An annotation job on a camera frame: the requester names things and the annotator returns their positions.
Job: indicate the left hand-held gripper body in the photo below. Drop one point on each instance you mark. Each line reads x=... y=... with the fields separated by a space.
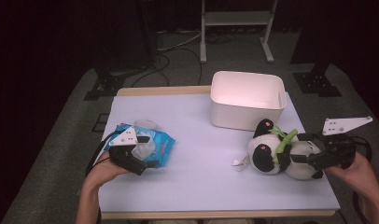
x=125 y=155

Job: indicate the wooden table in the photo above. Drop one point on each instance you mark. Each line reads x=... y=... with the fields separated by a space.
x=162 y=90

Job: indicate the black stand base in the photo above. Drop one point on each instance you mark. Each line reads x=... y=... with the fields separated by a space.
x=316 y=82
x=106 y=84

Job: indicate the person's left hand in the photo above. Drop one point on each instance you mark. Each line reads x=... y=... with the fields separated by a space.
x=103 y=171

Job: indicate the black square floor frame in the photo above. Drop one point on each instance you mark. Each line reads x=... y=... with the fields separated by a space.
x=100 y=129

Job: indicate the blue wet wipes pack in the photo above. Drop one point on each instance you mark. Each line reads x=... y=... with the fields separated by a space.
x=164 y=146

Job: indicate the white plastic bin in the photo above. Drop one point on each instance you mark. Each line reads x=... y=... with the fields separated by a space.
x=246 y=93

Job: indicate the person's right hand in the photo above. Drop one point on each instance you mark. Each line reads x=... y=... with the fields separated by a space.
x=360 y=174

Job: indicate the white metal stand frame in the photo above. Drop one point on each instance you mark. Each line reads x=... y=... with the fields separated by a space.
x=237 y=18

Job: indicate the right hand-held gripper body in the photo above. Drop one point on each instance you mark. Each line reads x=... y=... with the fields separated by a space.
x=334 y=152

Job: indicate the panda plush toy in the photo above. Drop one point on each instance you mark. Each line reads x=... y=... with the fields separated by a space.
x=268 y=146

